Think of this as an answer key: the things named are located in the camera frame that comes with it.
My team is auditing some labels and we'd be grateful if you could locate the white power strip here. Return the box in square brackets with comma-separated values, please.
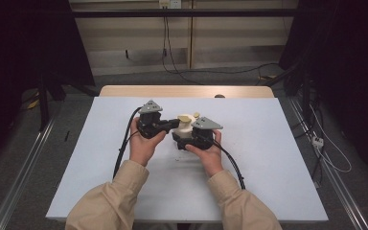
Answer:
[311, 135, 325, 150]

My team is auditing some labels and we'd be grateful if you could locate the left hand-held gripper black cable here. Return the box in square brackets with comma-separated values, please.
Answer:
[112, 106, 144, 180]

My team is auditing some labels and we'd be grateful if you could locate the black curtain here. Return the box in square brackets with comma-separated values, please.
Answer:
[278, 0, 368, 183]
[0, 0, 96, 167]

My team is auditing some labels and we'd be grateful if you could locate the person's left hand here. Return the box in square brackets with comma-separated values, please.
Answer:
[128, 117, 168, 168]

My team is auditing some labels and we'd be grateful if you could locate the black metal stand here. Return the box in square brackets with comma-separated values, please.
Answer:
[36, 74, 52, 132]

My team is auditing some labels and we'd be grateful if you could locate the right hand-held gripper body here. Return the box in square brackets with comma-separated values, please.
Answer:
[191, 116, 224, 151]

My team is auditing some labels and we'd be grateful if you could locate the aluminium floor rail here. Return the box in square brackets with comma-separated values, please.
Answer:
[0, 116, 58, 230]
[287, 96, 368, 230]

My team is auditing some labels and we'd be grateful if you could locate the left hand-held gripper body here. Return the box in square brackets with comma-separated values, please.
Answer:
[136, 100, 166, 140]

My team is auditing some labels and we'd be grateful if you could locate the white table mat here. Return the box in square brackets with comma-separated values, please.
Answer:
[45, 96, 330, 223]

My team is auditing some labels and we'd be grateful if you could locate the black hanging cable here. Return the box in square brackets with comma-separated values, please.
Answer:
[161, 8, 202, 85]

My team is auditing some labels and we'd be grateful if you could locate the wooden table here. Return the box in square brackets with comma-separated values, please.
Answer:
[99, 84, 275, 99]

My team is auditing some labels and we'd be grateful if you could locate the black horizontal bar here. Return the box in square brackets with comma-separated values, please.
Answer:
[71, 8, 299, 18]

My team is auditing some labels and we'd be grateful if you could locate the white cable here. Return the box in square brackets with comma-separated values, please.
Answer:
[309, 104, 353, 174]

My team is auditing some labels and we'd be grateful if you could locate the white wall socket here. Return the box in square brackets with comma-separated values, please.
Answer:
[158, 0, 183, 10]

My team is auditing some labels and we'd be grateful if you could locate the right hand-held gripper black cable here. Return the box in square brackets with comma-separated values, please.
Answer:
[212, 139, 247, 191]

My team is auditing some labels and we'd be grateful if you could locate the black floor cable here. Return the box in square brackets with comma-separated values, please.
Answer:
[172, 62, 281, 86]

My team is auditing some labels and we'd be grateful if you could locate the wooden wall post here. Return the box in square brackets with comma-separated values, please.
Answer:
[187, 0, 196, 70]

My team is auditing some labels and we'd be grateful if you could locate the person's right hand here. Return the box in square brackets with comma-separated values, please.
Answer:
[184, 129, 225, 178]

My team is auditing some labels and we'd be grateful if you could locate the hand-held gripper black cable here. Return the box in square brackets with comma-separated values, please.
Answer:
[212, 139, 247, 191]
[112, 106, 144, 180]

